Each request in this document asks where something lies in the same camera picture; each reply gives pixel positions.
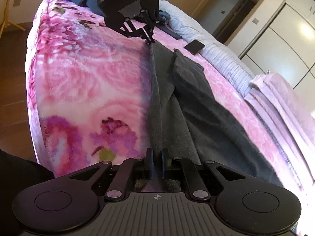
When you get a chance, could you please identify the dark grey jeans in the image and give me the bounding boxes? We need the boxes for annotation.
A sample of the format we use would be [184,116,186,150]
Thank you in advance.
[147,43,281,185]

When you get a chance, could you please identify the folded lilac quilt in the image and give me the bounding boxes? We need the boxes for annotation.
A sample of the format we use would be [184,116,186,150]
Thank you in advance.
[245,71,315,178]

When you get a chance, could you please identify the pink floral blanket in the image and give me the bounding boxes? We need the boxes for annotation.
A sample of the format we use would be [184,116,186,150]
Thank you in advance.
[26,0,314,200]

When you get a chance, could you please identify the light blue striped sheet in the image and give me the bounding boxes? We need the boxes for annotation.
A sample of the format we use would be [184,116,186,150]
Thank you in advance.
[159,0,254,97]

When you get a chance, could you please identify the wooden stand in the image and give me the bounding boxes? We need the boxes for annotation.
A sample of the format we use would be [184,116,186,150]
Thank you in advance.
[0,0,26,37]

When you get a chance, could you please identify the black phone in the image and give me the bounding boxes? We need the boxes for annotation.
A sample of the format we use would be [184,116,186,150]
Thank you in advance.
[184,40,205,55]

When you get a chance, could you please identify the white wardrobe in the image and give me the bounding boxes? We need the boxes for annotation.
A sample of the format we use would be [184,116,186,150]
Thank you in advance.
[242,0,314,112]

